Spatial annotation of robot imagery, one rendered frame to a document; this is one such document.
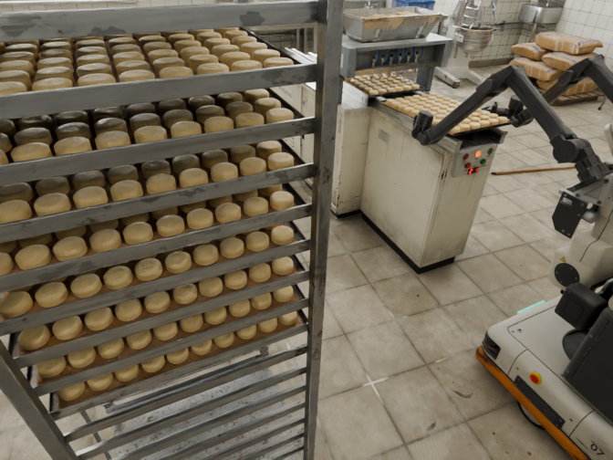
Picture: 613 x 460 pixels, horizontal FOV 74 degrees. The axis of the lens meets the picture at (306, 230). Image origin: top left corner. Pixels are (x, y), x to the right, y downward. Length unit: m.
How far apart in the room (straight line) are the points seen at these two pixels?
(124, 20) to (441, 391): 1.89
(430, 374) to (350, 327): 0.45
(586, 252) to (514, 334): 0.47
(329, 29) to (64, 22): 0.35
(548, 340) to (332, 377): 0.96
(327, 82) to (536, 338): 1.64
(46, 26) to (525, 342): 1.93
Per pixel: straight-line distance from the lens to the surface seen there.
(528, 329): 2.11
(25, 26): 0.63
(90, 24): 0.63
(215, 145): 0.69
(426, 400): 2.06
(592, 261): 1.87
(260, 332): 1.08
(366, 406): 1.98
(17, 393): 0.94
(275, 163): 0.79
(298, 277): 0.93
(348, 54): 2.44
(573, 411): 1.95
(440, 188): 2.22
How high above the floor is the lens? 1.69
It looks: 36 degrees down
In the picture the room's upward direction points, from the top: 1 degrees clockwise
